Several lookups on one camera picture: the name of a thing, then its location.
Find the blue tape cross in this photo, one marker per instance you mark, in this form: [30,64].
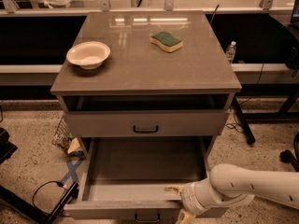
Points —
[72,170]

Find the green yellow sponge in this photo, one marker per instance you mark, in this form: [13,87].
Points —
[166,42]

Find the black office chair base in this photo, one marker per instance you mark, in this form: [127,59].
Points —
[287,157]

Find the clear water bottle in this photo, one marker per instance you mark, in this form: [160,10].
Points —
[231,51]

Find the white plastic bowl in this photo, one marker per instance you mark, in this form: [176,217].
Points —
[88,55]

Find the grey drawer cabinet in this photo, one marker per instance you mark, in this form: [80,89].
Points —
[135,66]

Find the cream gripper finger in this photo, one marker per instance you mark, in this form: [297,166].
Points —
[185,217]
[176,189]

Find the grey top drawer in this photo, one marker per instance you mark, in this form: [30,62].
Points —
[147,115]

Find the grey drawer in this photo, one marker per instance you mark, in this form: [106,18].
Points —
[129,177]
[147,115]

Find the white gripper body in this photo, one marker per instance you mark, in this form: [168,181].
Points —
[189,199]

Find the black table leg right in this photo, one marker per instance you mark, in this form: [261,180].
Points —
[245,126]

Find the wire mesh basket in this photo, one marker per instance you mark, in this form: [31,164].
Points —
[66,141]

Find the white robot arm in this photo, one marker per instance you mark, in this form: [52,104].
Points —
[228,185]

